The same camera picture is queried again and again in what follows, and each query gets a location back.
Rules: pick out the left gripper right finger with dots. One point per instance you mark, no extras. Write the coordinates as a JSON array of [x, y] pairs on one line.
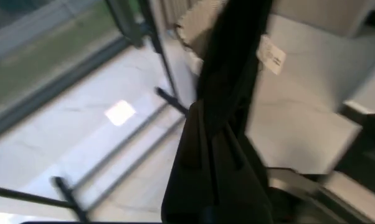
[[246, 193]]

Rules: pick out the black short-sleeved shirt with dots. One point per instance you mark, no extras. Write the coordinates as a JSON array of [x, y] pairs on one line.
[[234, 46]]

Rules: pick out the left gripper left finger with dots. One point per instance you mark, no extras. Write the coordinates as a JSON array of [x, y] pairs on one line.
[[187, 186]]

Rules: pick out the window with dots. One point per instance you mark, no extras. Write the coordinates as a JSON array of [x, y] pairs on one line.
[[35, 56]]

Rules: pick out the beige curtain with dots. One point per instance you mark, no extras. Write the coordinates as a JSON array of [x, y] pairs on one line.
[[175, 11]]

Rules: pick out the black clothes rack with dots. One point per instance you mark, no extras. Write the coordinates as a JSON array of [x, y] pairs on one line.
[[172, 101]]

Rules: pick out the white laundry basket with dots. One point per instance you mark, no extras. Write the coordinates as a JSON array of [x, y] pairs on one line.
[[197, 34]]

